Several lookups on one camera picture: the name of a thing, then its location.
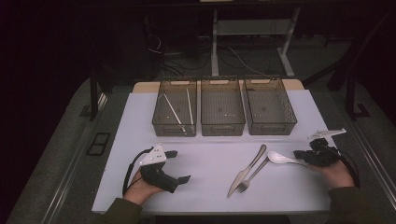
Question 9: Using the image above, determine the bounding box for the black floor cable bundle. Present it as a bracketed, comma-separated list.
[145, 32, 213, 78]

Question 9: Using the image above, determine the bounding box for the silver metal knife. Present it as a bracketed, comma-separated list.
[226, 144, 268, 199]

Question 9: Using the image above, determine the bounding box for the silver metal fork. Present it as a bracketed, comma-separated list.
[236, 156, 271, 194]

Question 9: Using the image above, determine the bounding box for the black metal stand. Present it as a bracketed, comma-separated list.
[345, 77, 372, 121]

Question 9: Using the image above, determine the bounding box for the brown translucent plastic bin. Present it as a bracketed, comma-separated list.
[151, 78, 198, 138]
[243, 77, 298, 136]
[200, 77, 247, 137]

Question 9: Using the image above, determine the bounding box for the white metal desk frame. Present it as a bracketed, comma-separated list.
[210, 7, 302, 78]

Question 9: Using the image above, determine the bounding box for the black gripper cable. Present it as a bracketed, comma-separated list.
[121, 147, 154, 196]
[334, 148, 361, 189]

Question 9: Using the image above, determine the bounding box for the person's right hand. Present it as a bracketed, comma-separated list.
[311, 161, 356, 189]

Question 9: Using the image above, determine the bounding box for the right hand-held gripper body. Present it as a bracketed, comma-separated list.
[306, 128, 347, 167]

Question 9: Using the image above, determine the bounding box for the person's left hand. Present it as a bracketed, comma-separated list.
[122, 169, 164, 206]

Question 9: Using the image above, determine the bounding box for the wooden table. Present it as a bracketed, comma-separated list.
[132, 78, 304, 94]

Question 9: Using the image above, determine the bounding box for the metal floor rail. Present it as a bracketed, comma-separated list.
[40, 94, 109, 224]
[346, 118, 396, 202]

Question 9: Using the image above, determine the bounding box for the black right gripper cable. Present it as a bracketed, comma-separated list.
[334, 148, 361, 189]

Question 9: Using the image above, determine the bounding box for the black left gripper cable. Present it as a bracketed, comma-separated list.
[121, 147, 154, 196]

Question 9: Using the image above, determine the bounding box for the white floor cable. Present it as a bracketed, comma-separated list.
[226, 46, 270, 77]

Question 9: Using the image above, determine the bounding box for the white spoon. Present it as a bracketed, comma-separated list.
[267, 150, 308, 168]

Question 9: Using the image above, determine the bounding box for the black rectangular floor frame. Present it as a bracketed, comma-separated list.
[86, 132, 112, 157]

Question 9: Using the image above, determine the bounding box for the white table sheet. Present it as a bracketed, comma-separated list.
[92, 89, 340, 215]

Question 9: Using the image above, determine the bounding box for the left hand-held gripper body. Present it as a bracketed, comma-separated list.
[138, 143, 180, 194]

